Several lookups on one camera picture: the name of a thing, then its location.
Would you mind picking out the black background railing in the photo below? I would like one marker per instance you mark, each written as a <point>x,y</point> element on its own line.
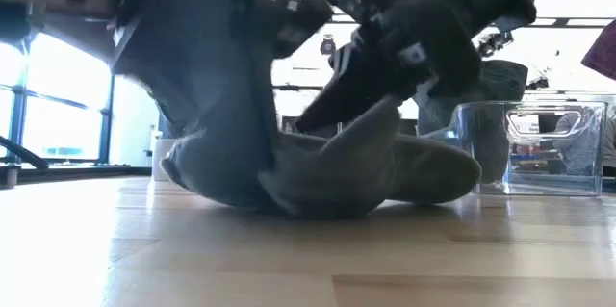
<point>296,87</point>

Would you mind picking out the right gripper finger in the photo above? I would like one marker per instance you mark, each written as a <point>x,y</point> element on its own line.
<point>454,61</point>
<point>356,90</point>

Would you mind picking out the grey baseball cap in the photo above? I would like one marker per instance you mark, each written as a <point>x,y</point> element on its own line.
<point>500,81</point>

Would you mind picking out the dark green baseball cap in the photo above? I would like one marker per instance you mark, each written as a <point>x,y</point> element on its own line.
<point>226,153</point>

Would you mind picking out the clear plastic bin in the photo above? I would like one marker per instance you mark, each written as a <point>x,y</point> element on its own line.
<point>553,186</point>

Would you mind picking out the black aluminium rig frame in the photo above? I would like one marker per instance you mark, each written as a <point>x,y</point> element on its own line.
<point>72,171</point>

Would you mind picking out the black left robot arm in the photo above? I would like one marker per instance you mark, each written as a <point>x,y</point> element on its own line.
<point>96,33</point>

